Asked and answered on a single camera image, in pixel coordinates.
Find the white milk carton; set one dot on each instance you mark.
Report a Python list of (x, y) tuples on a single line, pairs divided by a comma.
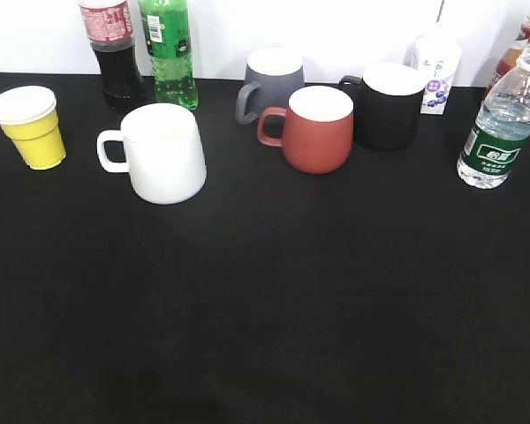
[(436, 55)]

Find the black ceramic mug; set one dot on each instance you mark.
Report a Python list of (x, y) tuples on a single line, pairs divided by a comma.
[(387, 104)]

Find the white ceramic mug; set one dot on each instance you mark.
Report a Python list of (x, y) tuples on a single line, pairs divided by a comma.
[(159, 146)]

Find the cola bottle red label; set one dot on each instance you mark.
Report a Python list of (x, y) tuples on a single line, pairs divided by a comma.
[(109, 30)]

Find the grey ceramic mug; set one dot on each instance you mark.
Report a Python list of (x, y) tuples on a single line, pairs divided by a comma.
[(271, 76)]

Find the yellow paper cup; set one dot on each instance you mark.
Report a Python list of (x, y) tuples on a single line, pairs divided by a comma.
[(28, 117)]

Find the red tea bottle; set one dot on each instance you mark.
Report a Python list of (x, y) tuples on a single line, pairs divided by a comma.
[(509, 59)]

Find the red ceramic mug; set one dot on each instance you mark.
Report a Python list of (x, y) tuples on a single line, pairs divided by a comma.
[(318, 129)]

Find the clear water bottle green label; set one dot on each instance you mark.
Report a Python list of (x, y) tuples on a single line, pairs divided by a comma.
[(500, 130)]

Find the green soda bottle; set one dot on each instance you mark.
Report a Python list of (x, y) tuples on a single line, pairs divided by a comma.
[(167, 34)]

